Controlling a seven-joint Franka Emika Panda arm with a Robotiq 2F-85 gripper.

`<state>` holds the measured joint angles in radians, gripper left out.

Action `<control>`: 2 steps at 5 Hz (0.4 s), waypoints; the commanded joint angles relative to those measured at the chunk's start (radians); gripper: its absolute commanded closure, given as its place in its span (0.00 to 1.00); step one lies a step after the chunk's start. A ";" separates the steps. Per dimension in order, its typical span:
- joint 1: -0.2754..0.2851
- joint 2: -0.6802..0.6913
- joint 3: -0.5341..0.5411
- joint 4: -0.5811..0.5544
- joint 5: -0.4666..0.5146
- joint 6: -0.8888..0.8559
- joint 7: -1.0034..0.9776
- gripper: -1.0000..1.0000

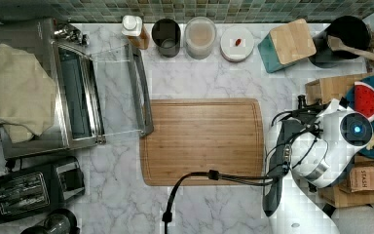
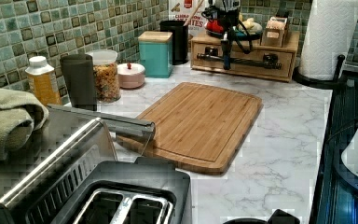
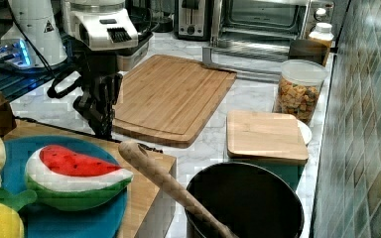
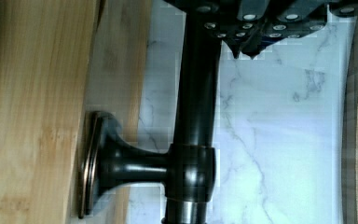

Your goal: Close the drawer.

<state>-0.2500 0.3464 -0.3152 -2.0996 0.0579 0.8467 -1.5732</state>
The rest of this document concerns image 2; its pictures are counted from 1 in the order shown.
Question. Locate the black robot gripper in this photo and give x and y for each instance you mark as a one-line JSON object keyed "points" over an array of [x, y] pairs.
{"points": [[222, 22]]}

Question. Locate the light wooden drawer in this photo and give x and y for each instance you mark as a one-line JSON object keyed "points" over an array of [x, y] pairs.
{"points": [[286, 58]]}

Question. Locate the wooden drawer cabinet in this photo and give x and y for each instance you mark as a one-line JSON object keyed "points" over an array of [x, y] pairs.
{"points": [[290, 43]]}

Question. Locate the black bowl with food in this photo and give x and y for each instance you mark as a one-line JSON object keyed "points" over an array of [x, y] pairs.
{"points": [[250, 30]]}

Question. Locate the black utensil cup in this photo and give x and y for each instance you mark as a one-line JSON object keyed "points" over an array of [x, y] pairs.
{"points": [[179, 39]]}

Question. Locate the wooden spoon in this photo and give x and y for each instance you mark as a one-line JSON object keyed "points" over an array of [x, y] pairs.
{"points": [[194, 12]]}

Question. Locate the small wooden box holder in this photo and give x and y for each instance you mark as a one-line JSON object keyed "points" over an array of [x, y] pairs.
{"points": [[275, 32]]}

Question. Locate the teal canister with wooden lid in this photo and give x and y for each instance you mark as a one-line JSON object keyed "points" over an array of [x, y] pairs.
{"points": [[155, 48]]}

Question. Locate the bamboo cutting board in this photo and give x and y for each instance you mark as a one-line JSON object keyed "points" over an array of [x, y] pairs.
{"points": [[198, 127]]}

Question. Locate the pink ceramic lidded bowl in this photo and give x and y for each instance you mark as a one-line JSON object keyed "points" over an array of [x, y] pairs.
{"points": [[131, 75]]}

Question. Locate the black paper towel holder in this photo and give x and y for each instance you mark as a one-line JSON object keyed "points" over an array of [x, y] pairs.
{"points": [[335, 82]]}

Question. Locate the white paper towel roll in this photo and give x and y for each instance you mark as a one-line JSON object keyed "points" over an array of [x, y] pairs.
{"points": [[329, 33]]}

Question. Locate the clear cereal jar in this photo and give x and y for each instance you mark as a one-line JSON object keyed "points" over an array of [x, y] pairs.
{"points": [[105, 75]]}

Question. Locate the dark grey tumbler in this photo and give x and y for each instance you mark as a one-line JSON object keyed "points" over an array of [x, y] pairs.
{"points": [[77, 70]]}

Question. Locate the yellow bottle with white cap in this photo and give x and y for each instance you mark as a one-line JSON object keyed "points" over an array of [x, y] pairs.
{"points": [[42, 81]]}

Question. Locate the black two-slot toaster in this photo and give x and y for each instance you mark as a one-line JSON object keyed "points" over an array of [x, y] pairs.
{"points": [[146, 191]]}

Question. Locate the green folded towel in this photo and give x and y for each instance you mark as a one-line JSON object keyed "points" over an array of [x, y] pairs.
{"points": [[20, 114]]}

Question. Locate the stainless toaster oven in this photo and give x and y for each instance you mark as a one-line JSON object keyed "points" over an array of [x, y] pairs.
{"points": [[71, 139]]}

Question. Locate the black metal drawer handle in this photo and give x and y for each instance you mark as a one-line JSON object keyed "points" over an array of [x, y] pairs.
{"points": [[269, 61]]}

